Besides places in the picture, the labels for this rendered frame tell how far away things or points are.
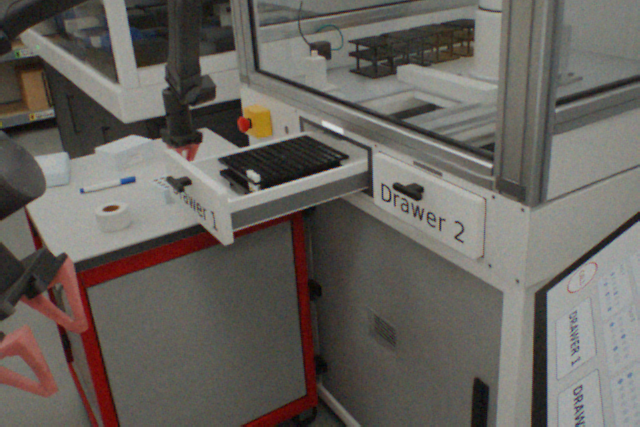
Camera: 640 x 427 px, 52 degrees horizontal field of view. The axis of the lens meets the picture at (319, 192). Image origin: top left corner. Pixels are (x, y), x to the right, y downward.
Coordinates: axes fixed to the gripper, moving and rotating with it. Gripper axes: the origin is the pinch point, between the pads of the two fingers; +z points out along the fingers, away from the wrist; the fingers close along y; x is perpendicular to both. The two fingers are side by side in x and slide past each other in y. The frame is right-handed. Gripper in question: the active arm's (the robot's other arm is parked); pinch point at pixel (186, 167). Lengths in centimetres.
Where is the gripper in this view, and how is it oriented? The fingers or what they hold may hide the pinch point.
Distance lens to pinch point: 163.0
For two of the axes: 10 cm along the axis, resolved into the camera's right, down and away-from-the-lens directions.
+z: 0.7, 9.0, 4.2
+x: -7.7, 3.2, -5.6
